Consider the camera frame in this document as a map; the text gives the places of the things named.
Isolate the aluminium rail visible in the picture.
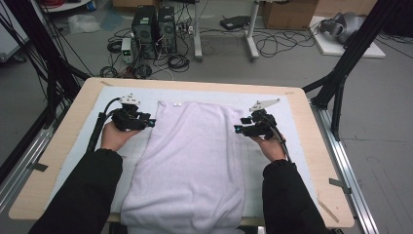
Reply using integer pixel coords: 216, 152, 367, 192
310, 100, 381, 234
0, 106, 66, 213

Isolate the loose black floor cable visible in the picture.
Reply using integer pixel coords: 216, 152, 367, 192
252, 27, 318, 59

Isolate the large black computer tower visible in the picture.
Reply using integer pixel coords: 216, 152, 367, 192
131, 4, 159, 60

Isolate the black flat device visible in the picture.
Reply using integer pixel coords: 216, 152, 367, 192
219, 15, 251, 31

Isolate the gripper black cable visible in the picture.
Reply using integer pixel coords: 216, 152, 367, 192
87, 97, 123, 153
271, 125, 292, 164

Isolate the thin wooden strip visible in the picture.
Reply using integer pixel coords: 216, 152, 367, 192
316, 196, 340, 224

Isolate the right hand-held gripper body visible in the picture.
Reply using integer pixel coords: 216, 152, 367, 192
247, 97, 281, 140

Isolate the person's left hand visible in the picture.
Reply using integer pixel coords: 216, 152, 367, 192
100, 120, 140, 152

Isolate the white desk leg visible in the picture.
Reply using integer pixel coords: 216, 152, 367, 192
244, 0, 261, 62
193, 0, 204, 62

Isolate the white power supply unit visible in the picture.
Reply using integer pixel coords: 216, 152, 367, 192
121, 37, 134, 64

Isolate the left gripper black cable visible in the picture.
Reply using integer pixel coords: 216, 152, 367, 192
87, 97, 123, 153

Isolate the lilac towel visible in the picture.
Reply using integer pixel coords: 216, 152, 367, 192
120, 100, 246, 234

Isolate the person's right hand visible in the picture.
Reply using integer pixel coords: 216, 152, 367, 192
251, 135, 287, 163

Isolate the black tape strip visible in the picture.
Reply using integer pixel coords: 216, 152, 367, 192
328, 177, 353, 195
27, 161, 49, 173

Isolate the black metal stand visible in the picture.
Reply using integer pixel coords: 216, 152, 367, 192
0, 0, 92, 131
301, 0, 403, 141

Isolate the clear plastic bag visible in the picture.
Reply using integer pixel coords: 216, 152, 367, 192
67, 13, 101, 34

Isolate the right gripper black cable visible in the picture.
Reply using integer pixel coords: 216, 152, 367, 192
271, 125, 292, 164

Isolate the white grid foam mat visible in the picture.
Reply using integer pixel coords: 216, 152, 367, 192
45, 85, 322, 220

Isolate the grey headset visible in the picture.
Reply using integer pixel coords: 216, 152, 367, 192
319, 12, 366, 45

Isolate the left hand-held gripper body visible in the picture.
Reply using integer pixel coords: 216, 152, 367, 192
110, 93, 144, 132

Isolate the white floor board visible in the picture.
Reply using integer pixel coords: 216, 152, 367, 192
308, 15, 387, 59

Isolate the black computer tower round fan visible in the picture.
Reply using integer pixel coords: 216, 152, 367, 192
157, 5, 178, 55

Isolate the brown cardboard box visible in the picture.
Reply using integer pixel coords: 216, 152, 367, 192
261, 0, 319, 31

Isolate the coiled black cable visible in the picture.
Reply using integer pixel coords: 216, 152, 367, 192
167, 53, 191, 73

